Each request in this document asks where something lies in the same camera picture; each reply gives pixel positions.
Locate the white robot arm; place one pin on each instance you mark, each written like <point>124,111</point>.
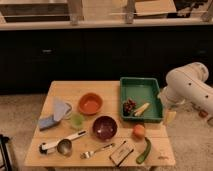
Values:
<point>187,83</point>

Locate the orange bowl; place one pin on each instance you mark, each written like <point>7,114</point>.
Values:
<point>90,104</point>

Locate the green cucumber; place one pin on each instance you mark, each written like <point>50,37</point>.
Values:
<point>142,157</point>

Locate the metal measuring cup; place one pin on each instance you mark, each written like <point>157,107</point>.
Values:
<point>64,147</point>

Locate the dark red grapes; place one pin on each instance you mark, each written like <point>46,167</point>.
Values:
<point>128,106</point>

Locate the silver fork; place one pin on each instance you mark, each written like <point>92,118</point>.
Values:
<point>89,154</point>

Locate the orange peach fruit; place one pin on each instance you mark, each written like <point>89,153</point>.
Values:
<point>139,131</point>

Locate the green plastic tray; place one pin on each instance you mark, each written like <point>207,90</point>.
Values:
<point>141,90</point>

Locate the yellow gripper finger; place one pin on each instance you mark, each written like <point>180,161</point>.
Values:
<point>169,116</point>

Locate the dark purple bowl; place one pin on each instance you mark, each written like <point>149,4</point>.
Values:
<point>104,128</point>

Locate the small green cup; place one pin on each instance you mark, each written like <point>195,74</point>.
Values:
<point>76,121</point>

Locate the light wooden table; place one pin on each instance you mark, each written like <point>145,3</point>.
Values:
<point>71,91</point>

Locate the light blue cloth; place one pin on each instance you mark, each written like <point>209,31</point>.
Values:
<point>60,108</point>

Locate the black and tan box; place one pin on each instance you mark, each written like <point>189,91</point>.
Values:
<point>121,153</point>

